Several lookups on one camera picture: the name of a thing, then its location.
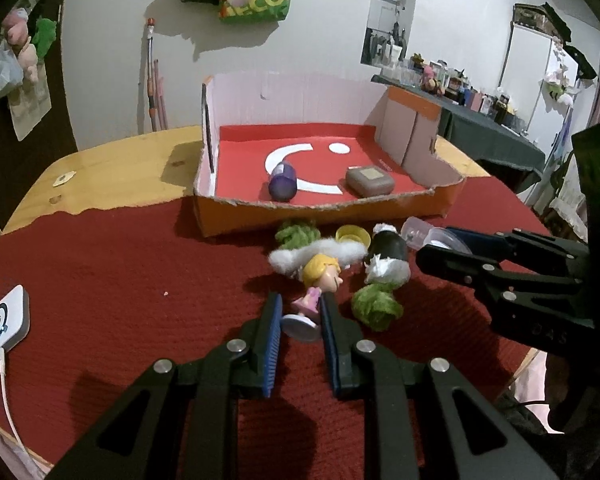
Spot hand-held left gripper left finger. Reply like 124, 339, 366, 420
44, 292, 287, 480

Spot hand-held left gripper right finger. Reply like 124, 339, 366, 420
320, 294, 561, 480

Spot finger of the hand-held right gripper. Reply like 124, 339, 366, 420
416, 244, 582, 312
446, 227, 589, 274

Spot clear round plastic container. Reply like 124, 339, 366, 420
426, 227, 473, 256

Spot clear square plastic container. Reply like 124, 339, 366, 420
401, 216, 437, 252

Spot green yarn pom-pom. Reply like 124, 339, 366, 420
351, 282, 403, 332
275, 220, 321, 251

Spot blonde doll figurine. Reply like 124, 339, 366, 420
282, 253, 343, 343

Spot white fluffy star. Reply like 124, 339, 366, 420
268, 237, 367, 281

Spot orange cardboard box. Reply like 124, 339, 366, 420
194, 71, 467, 238

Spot yellow plastic cap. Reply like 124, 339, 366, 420
336, 225, 372, 247

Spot side table with dark cloth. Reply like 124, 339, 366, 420
371, 74, 547, 197

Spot grey-brown rounded case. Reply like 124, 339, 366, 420
345, 165, 396, 198

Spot row of bottles and jars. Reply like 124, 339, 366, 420
380, 52, 527, 133

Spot small purple bottle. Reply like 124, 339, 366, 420
268, 161, 298, 203

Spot white refrigerator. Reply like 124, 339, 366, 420
497, 4, 582, 137

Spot white square charger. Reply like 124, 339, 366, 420
0, 285, 32, 361

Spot red wooden sticks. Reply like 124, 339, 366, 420
152, 59, 169, 131

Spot grey stick with orange tip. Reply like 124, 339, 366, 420
146, 17, 159, 133

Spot dark brown door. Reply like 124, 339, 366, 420
0, 0, 79, 233

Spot hanging paper pouch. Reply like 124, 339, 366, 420
9, 72, 52, 142

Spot translucent plastic bag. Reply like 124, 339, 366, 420
0, 42, 22, 107

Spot green plush toy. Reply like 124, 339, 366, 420
34, 17, 57, 59

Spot pink plush toy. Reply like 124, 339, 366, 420
2, 7, 40, 83

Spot white charger cable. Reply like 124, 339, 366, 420
0, 350, 51, 476

